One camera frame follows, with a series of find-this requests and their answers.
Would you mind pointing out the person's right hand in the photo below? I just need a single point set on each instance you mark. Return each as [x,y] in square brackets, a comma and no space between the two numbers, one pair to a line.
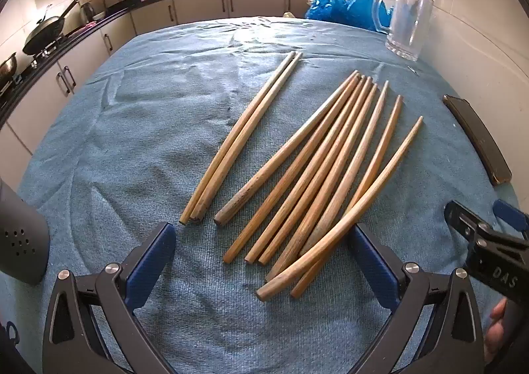
[496,332]

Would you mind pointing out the steel kettle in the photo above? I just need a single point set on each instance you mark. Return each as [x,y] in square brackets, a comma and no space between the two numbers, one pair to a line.
[86,12]

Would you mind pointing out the dark cooking pot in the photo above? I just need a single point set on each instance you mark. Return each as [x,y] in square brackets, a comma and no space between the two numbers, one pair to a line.
[7,68]

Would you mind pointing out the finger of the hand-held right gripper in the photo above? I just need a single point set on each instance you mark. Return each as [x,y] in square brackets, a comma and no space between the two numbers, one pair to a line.
[514,217]
[496,258]

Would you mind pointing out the black wok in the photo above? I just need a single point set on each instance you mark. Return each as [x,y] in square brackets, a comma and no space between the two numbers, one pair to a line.
[43,33]

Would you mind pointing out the clear glass beer mug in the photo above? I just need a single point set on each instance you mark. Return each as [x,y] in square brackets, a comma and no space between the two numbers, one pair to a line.
[407,22]

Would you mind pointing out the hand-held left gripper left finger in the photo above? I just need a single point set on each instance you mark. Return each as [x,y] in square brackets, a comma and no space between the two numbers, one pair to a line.
[153,258]

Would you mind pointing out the bunch of wooden chopsticks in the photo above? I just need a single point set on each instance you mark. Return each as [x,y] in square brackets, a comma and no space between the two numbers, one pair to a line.
[306,175]

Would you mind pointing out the black gas stove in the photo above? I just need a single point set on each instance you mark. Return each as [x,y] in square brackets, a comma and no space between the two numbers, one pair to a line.
[41,52]

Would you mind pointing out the blue table cloth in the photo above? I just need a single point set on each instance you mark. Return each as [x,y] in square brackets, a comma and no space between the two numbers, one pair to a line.
[144,130]

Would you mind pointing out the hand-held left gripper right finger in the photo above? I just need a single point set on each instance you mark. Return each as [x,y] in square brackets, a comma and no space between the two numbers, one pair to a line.
[372,264]

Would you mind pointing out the dark grey utensil holder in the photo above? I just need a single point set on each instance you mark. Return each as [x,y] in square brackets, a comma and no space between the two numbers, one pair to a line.
[20,233]

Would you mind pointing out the blue plastic bag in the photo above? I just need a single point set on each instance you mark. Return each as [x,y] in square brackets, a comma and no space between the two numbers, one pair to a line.
[343,2]

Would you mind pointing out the black smartphone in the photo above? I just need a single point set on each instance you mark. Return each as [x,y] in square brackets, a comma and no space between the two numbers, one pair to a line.
[479,138]

